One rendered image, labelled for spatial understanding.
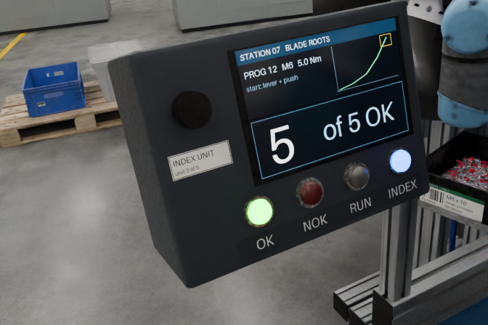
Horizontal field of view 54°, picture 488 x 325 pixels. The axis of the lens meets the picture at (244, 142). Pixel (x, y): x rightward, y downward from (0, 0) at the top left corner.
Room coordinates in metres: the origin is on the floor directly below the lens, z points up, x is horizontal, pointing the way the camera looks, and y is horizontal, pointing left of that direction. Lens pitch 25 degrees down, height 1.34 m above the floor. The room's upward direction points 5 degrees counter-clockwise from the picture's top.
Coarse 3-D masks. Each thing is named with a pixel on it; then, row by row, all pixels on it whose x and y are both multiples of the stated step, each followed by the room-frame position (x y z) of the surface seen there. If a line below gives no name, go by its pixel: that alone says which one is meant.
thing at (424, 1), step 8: (416, 0) 1.08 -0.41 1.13; (424, 0) 1.08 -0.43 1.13; (432, 0) 1.08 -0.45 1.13; (440, 0) 1.08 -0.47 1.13; (408, 8) 1.07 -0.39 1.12; (416, 8) 1.07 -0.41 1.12; (424, 8) 1.07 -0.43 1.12; (432, 8) 1.07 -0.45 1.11; (440, 8) 1.07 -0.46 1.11; (416, 16) 1.06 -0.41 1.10; (424, 16) 1.06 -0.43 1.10; (432, 16) 1.06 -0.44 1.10; (440, 16) 1.06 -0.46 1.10; (440, 24) 1.05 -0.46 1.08
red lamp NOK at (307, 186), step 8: (304, 184) 0.35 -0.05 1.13; (312, 184) 0.35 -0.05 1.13; (320, 184) 0.35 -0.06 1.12; (296, 192) 0.34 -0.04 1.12; (304, 192) 0.34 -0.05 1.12; (312, 192) 0.34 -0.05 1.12; (320, 192) 0.35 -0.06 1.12; (304, 200) 0.34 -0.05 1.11; (312, 200) 0.34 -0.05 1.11; (320, 200) 0.35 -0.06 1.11
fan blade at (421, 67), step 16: (416, 32) 1.03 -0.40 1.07; (432, 32) 1.03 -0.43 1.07; (416, 48) 1.01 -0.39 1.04; (432, 48) 1.00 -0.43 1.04; (416, 64) 0.98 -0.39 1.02; (432, 64) 0.98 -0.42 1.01; (416, 80) 0.96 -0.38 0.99; (432, 80) 0.96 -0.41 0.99; (432, 96) 0.93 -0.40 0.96; (432, 112) 0.90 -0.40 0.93
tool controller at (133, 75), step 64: (128, 64) 0.34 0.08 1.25; (192, 64) 0.35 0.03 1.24; (256, 64) 0.37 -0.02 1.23; (320, 64) 0.39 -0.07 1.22; (384, 64) 0.41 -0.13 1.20; (128, 128) 0.39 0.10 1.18; (192, 128) 0.32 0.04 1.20; (320, 128) 0.37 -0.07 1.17; (384, 128) 0.39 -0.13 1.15; (192, 192) 0.32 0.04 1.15; (256, 192) 0.33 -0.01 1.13; (384, 192) 0.38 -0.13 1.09; (192, 256) 0.30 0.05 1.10; (256, 256) 0.32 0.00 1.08
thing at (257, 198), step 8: (248, 200) 0.33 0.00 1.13; (256, 200) 0.33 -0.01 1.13; (264, 200) 0.33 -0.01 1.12; (248, 208) 0.32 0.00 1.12; (256, 208) 0.32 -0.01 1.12; (264, 208) 0.32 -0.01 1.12; (272, 208) 0.33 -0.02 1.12; (248, 216) 0.32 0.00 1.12; (256, 216) 0.32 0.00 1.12; (264, 216) 0.32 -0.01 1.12; (256, 224) 0.32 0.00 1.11; (264, 224) 0.32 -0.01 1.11
